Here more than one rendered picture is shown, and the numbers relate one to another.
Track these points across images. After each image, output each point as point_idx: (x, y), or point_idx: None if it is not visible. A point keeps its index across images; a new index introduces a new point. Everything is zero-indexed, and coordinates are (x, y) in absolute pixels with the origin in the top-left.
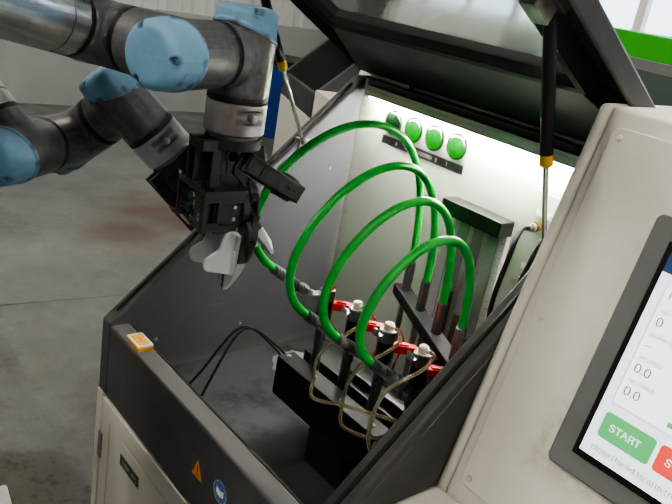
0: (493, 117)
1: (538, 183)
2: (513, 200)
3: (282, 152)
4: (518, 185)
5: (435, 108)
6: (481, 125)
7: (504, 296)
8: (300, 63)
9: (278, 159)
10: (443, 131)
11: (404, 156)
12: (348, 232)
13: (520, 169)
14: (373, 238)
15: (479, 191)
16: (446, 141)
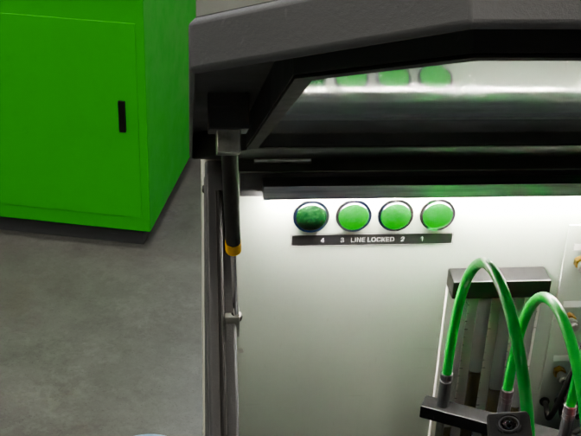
0: (475, 163)
1: (569, 218)
2: (537, 245)
3: (225, 350)
4: (540, 228)
5: (410, 185)
6: (494, 186)
7: (542, 343)
8: None
9: (231, 364)
10: (409, 203)
11: (342, 250)
12: (252, 374)
13: (540, 211)
14: (307, 362)
15: (483, 252)
16: (416, 213)
